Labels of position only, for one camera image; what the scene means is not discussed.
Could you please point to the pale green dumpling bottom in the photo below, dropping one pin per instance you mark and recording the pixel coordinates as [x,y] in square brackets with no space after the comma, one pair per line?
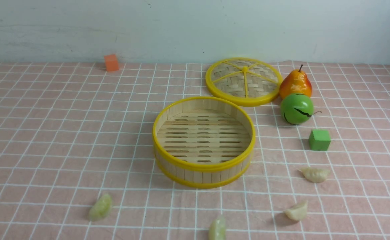
[217,229]

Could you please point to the pale green dumpling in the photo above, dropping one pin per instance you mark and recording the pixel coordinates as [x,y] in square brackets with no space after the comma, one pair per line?
[217,229]
[101,208]

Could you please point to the cream dumpling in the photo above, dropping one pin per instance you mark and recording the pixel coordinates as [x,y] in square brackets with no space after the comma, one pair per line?
[315,175]
[297,212]

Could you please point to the yellow bamboo steamer tray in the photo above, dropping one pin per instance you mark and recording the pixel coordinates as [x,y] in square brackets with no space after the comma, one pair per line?
[203,142]

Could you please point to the yellow woven steamer lid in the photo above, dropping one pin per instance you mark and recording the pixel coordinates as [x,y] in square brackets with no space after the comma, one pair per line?
[243,81]

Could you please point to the orange cube block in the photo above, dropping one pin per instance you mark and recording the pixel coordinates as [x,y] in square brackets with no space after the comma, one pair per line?
[111,63]

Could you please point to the green toy apple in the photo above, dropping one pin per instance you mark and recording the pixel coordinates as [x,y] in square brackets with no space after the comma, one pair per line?
[297,109]

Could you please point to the orange yellow toy pear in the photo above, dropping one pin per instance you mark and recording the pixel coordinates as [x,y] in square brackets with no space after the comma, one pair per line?
[296,82]

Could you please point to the green cube block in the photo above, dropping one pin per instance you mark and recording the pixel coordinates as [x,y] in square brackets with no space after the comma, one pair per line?
[319,140]

